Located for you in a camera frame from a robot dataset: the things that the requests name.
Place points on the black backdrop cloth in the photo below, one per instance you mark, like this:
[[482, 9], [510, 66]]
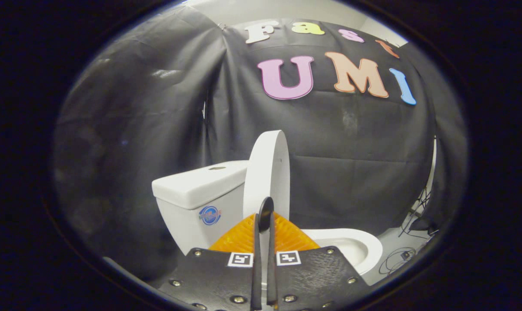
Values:
[[351, 172]]

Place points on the black lid lift tab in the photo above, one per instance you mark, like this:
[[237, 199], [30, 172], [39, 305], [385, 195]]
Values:
[[266, 211]]

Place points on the white toilet seat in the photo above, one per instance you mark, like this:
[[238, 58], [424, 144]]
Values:
[[369, 246]]

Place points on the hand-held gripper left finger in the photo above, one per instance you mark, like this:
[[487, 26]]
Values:
[[220, 280]]

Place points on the white ceramic toilet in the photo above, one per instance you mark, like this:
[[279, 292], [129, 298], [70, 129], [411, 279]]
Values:
[[192, 190]]

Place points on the black tripod light stand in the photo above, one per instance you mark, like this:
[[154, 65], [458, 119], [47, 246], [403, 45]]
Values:
[[418, 206]]

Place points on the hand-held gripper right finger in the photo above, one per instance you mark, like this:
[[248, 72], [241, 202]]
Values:
[[313, 280]]

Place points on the white toilet lid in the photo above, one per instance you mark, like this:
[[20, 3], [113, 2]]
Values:
[[267, 168]]

